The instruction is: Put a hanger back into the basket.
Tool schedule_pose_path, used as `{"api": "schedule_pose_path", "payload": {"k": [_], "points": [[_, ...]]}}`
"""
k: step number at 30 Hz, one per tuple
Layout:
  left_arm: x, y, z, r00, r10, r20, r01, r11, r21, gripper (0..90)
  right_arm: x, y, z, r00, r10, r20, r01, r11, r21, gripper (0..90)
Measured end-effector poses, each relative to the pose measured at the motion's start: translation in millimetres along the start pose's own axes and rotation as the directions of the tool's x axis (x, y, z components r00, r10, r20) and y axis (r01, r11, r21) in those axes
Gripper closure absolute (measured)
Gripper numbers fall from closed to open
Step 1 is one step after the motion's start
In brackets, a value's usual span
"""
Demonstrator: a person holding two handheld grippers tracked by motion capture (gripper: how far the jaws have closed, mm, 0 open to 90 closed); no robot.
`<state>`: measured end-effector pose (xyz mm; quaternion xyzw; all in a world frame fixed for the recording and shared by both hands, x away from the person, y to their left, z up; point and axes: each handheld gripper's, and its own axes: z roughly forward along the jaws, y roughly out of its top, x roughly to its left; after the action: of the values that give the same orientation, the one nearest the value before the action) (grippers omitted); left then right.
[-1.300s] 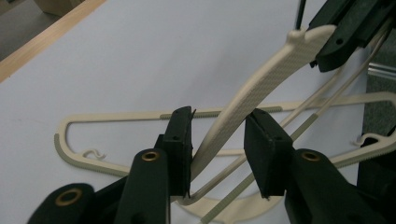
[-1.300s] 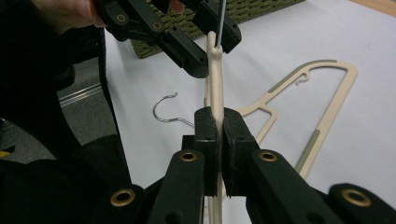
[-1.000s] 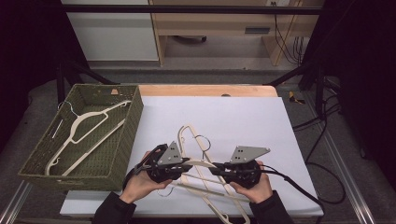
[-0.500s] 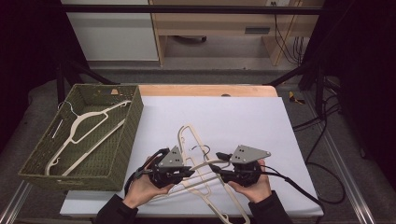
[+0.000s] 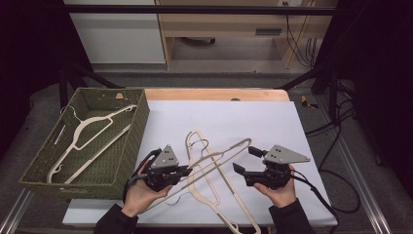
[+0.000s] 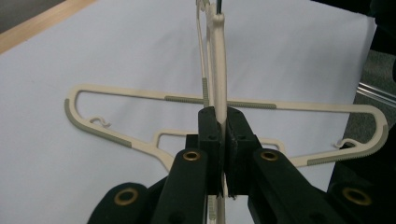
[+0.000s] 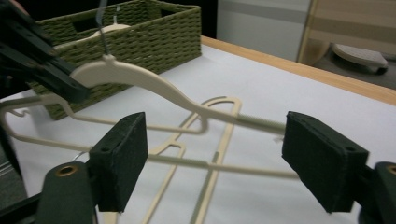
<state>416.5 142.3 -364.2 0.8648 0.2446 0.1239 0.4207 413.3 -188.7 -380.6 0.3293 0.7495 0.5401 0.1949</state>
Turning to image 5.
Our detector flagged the dark curved object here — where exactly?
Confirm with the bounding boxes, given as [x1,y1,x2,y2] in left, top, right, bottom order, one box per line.
[179,36,217,46]

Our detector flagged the person's right hand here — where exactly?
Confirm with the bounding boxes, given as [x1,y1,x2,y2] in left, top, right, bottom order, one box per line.
[253,165,297,210]

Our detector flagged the right hand-held gripper cable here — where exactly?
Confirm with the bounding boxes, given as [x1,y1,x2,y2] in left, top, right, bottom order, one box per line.
[289,168,362,234]

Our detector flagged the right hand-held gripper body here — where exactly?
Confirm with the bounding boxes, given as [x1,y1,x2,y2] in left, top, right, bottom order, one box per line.
[244,144,312,191]

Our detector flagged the black metal stand leg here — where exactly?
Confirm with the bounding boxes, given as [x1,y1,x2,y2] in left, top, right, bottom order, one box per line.
[276,62,341,122]
[57,61,127,113]

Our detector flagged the yellow and black tool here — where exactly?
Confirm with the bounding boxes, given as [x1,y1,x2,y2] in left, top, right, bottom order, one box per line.
[300,95,319,110]

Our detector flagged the black metal frame bar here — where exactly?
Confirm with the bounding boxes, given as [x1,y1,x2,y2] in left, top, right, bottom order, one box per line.
[63,4,337,16]

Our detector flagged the white table sheet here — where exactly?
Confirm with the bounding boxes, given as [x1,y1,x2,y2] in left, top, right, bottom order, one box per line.
[61,99,339,228]

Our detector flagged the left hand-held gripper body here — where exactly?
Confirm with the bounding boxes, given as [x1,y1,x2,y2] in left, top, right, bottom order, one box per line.
[141,144,183,193]

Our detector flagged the cream plastic clothes hanger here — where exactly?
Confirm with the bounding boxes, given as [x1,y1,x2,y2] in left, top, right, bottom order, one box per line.
[165,129,262,234]
[46,103,138,185]
[142,137,253,215]

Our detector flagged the hanging black cables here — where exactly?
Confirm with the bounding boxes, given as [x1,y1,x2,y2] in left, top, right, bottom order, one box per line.
[284,1,322,68]

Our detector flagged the bundle of black floor cables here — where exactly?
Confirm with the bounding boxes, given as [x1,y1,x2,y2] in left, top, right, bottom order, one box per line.
[304,80,358,138]

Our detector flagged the white cabinet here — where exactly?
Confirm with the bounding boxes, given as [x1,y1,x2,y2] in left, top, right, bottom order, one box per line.
[62,0,167,64]

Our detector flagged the aluminium rail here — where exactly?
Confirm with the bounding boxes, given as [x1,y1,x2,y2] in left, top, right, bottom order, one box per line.
[0,189,34,234]
[315,97,393,234]

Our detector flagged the person's left hand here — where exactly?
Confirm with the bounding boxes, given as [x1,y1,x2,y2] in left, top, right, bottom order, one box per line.
[121,162,173,218]

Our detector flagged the light wooden desk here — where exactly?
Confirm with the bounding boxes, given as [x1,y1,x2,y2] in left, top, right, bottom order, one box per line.
[155,0,339,70]

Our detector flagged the green woven basket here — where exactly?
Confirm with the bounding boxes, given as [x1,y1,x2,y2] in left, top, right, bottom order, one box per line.
[19,87,151,201]

